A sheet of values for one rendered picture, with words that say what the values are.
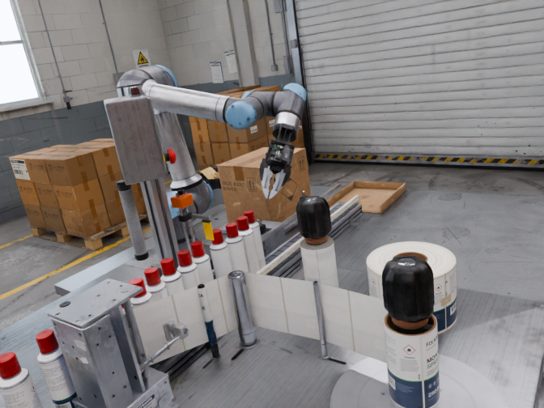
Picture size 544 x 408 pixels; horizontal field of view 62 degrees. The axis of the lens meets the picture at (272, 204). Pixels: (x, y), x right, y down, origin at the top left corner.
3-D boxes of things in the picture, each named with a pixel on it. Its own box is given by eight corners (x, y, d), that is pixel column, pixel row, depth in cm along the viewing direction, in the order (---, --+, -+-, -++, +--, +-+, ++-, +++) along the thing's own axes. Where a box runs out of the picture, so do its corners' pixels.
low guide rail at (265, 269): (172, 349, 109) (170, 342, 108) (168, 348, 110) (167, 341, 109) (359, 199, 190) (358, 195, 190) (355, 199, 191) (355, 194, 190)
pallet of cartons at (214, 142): (254, 201, 503) (237, 95, 467) (200, 196, 553) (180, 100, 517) (311, 170, 592) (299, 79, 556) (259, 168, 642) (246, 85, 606)
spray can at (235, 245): (240, 295, 132) (227, 229, 126) (231, 288, 136) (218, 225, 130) (254, 287, 135) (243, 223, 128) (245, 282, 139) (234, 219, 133)
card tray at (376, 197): (381, 214, 189) (380, 205, 188) (325, 209, 204) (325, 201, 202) (405, 190, 212) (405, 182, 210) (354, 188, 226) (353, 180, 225)
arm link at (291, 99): (284, 96, 145) (310, 97, 142) (277, 126, 141) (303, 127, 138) (278, 81, 138) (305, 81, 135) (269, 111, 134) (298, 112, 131)
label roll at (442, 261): (475, 313, 107) (475, 257, 103) (414, 349, 99) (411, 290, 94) (411, 283, 124) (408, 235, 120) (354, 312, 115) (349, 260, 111)
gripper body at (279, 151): (265, 156, 125) (274, 119, 129) (261, 169, 133) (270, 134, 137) (291, 163, 125) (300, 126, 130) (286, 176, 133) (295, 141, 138)
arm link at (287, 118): (274, 122, 139) (299, 129, 139) (270, 135, 137) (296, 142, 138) (278, 109, 132) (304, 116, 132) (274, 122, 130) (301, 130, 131)
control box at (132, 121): (125, 185, 105) (104, 103, 99) (121, 172, 121) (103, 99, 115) (169, 176, 108) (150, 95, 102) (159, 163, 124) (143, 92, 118)
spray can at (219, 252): (228, 302, 129) (214, 235, 123) (215, 297, 133) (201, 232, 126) (240, 293, 133) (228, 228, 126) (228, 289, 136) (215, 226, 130)
